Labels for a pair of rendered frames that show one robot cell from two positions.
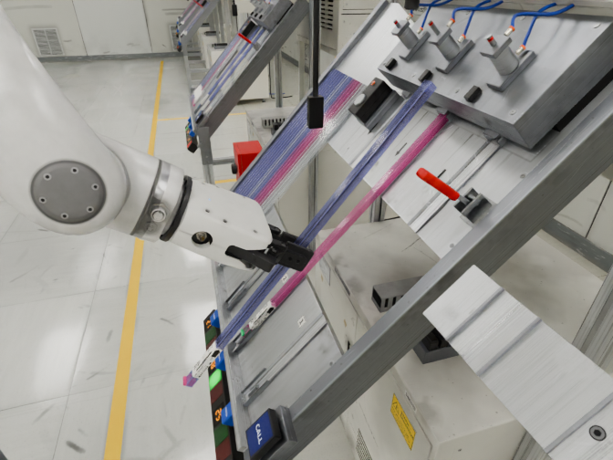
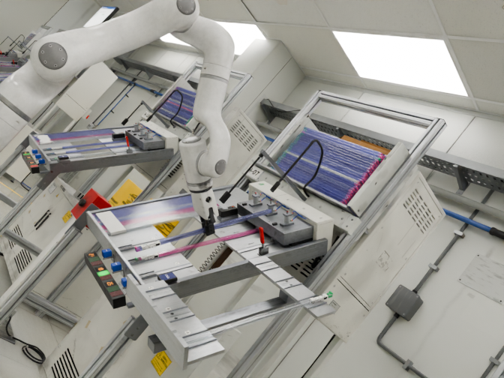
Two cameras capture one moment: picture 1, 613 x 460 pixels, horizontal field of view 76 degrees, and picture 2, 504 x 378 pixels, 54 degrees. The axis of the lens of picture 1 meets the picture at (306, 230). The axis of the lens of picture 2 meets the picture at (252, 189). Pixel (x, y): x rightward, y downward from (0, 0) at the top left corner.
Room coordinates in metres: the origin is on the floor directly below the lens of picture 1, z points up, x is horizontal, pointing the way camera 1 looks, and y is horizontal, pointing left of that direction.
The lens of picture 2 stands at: (-1.18, 0.58, 0.96)
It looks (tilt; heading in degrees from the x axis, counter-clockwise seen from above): 8 degrees up; 340
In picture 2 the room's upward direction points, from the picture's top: 40 degrees clockwise
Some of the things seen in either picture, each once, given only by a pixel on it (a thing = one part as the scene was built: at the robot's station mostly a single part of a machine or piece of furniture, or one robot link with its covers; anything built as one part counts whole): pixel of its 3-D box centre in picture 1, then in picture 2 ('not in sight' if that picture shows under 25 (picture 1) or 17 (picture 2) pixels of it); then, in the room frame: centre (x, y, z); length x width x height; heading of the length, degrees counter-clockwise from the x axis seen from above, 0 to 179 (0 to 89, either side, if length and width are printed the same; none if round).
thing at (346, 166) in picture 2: not in sight; (329, 169); (0.71, -0.33, 1.52); 0.51 x 0.13 x 0.27; 16
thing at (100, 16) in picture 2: not in sight; (102, 22); (5.27, 1.02, 2.10); 0.58 x 0.14 x 0.41; 16
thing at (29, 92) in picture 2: not in sight; (41, 77); (0.40, 0.71, 1.00); 0.19 x 0.12 x 0.24; 178
